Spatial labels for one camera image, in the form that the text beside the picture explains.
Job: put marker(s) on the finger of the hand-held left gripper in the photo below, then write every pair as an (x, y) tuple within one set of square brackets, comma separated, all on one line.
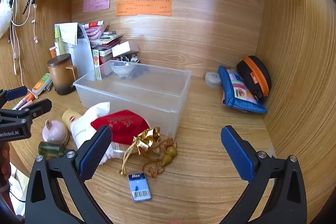
[(36, 108), (15, 92)]

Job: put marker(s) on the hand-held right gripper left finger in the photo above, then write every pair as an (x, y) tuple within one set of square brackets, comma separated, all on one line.
[(95, 153)]

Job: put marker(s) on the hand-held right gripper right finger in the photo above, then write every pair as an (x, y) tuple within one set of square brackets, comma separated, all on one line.
[(237, 153)]

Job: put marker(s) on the pink round compact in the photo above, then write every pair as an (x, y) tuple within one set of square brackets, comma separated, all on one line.
[(55, 132)]

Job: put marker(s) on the red pouch with gold ribbon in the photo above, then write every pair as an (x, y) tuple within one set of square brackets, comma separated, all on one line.
[(120, 124)]

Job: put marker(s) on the white cloth bag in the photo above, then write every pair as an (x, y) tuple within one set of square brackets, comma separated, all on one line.
[(89, 113)]

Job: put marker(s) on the green glass bottle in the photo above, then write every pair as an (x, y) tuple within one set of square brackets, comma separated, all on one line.
[(51, 149)]

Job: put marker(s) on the clear plastic storage box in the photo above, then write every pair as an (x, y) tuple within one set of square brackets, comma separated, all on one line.
[(147, 98)]

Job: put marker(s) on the round white case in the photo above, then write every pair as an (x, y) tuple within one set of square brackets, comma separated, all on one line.
[(212, 79)]

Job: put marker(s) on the person's left forearm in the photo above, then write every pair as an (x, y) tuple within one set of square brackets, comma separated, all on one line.
[(4, 161)]

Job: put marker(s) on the orange marker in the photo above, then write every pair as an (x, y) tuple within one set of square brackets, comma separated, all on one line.
[(30, 97)]

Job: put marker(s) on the purple pen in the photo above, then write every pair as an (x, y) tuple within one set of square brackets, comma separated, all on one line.
[(23, 103)]

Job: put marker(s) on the white green orange tube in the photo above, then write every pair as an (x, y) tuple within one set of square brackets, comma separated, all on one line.
[(40, 83)]

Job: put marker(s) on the brown mug with lid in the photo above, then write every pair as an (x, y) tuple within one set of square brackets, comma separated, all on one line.
[(61, 77)]

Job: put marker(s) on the small blue staple box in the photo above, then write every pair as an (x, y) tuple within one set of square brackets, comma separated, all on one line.
[(139, 187)]

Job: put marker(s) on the small orange box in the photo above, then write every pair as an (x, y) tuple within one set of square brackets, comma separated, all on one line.
[(53, 52)]

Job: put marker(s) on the green lotion bottle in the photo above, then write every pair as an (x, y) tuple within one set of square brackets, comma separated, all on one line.
[(58, 43)]

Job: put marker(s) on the blue patchwork pouch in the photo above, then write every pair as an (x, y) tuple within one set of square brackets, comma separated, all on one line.
[(236, 87)]

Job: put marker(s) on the white paper folder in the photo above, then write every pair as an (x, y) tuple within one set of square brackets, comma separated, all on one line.
[(81, 56)]

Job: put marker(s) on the fruit sticker sheet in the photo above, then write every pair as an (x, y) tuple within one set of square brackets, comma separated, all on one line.
[(96, 64)]

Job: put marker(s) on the handwritten white note paper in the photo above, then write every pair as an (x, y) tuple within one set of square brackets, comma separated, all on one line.
[(68, 33)]

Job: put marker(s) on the white fluffy item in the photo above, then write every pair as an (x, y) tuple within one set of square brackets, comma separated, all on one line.
[(4, 14)]

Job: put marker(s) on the black case with orange zipper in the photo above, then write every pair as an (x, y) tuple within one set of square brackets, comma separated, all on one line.
[(252, 69)]

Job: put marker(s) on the white ceramic bowl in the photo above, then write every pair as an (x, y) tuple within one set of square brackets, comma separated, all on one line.
[(122, 69)]

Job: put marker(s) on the stack of books and packets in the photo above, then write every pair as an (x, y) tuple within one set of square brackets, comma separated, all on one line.
[(105, 40)]

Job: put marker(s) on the white and brown card box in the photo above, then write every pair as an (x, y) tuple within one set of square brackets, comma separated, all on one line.
[(122, 48)]

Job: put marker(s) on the pink paper note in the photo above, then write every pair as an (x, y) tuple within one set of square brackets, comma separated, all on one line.
[(96, 0)]

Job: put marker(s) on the orange paper note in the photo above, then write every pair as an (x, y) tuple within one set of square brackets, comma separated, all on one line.
[(144, 7)]

